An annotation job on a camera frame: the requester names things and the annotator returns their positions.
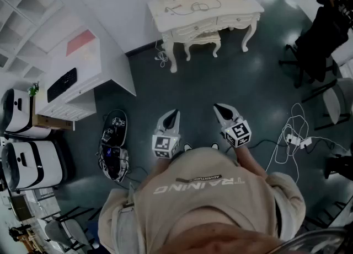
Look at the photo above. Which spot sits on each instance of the white black robot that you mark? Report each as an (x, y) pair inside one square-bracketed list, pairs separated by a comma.
[(30, 164), (19, 115)]

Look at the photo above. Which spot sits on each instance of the person's shoe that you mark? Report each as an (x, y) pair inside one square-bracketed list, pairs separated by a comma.
[(214, 146), (188, 147)]

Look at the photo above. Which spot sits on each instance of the white upholstered stool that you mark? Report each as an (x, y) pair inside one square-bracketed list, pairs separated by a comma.
[(202, 39)]

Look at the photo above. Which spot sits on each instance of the person's left shoe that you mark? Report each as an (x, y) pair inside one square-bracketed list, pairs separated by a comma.
[(188, 147)]

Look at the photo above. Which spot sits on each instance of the person's beige t-shirt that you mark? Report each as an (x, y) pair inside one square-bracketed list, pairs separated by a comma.
[(198, 200)]

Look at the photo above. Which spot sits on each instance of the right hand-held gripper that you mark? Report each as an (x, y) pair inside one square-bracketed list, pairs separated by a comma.
[(237, 134)]

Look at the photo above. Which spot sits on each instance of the black keyboard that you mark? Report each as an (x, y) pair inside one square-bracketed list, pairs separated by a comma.
[(62, 85)]

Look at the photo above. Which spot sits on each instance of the person's right shoe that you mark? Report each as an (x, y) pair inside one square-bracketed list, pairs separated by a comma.
[(214, 146)]

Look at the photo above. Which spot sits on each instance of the white power adapter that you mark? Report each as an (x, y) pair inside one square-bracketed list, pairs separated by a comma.
[(306, 142)]

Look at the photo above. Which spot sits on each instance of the cardboard box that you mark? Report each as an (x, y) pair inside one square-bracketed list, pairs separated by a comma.
[(51, 122)]

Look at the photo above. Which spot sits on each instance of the black office chair with jacket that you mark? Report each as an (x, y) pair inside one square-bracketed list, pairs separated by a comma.
[(324, 40)]

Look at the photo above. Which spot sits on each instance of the white desk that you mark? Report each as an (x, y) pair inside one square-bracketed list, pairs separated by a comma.
[(91, 73)]

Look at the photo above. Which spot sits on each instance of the grey chair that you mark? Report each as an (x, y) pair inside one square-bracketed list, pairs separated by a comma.
[(335, 101), (62, 231)]

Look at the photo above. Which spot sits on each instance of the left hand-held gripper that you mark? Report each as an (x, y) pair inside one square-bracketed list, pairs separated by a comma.
[(165, 144)]

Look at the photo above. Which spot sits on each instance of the white dressing table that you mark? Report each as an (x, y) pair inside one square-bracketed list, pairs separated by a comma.
[(204, 17)]

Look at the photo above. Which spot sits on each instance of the white shelf unit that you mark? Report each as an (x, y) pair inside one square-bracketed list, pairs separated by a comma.
[(26, 21)]

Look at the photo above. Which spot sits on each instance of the person's right forearm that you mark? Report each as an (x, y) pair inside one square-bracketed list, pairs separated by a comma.
[(249, 159)]

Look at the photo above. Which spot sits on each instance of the person's left forearm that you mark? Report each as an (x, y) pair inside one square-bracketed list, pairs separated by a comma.
[(158, 166)]

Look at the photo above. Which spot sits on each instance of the pink sheet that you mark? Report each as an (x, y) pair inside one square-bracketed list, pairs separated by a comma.
[(81, 43)]

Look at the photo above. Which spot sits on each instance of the small green plant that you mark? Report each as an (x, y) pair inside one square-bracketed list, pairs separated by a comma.
[(33, 89)]

